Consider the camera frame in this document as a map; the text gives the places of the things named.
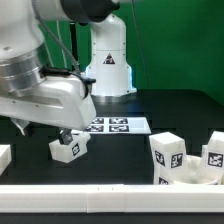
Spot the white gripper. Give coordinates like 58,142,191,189
0,76,96,145

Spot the white round stool seat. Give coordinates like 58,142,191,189
153,155,223,186

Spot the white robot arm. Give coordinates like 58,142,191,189
0,0,135,144

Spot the white left barrier block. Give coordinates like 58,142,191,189
0,145,12,176

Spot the white marker sheet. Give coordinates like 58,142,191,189
71,116,153,136

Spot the white front barrier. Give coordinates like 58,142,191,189
0,185,224,213

